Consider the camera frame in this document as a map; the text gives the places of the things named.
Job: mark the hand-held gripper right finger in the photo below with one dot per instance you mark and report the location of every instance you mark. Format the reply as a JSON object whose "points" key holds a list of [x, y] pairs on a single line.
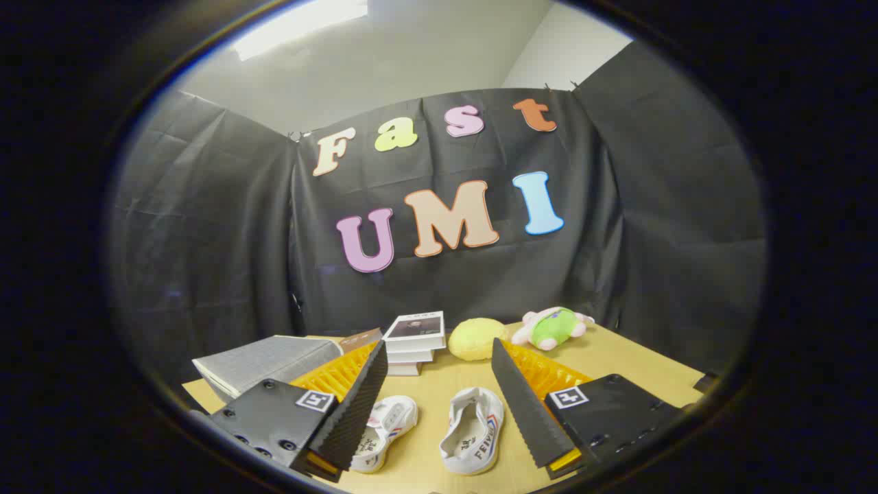
{"points": [[525, 405]]}

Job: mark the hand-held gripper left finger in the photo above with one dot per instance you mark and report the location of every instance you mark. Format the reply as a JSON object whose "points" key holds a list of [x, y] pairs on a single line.
{"points": [[363, 401]]}

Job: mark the white canvas shoe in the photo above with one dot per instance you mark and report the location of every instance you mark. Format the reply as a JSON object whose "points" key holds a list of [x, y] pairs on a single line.
{"points": [[392, 418], [473, 439]]}

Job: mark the grey fabric storage box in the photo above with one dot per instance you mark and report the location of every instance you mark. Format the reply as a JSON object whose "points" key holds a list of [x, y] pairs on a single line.
{"points": [[267, 363]]}

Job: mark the thick reddish cover book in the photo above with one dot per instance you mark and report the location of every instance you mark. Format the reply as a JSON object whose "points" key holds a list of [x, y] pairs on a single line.
{"points": [[405, 369]]}

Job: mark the brown cover book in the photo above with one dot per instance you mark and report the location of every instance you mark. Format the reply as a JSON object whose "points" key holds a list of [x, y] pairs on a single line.
{"points": [[361, 339]]}

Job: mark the white patterned cover book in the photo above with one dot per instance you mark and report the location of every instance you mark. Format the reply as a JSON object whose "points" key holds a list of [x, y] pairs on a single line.
{"points": [[410, 357]]}

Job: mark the pink and green plush toy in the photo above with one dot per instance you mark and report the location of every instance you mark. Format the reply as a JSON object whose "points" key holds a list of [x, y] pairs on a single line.
{"points": [[552, 328]]}

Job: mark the yellow round plush toy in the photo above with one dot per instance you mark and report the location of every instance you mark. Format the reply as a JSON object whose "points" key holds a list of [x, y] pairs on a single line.
{"points": [[475, 339]]}

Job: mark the white portrait cover book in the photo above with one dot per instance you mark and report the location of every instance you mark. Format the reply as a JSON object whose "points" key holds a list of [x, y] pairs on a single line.
{"points": [[413, 326]]}

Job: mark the black backdrop cloth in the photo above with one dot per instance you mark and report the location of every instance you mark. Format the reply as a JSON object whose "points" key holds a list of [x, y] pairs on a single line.
{"points": [[206, 240]]}

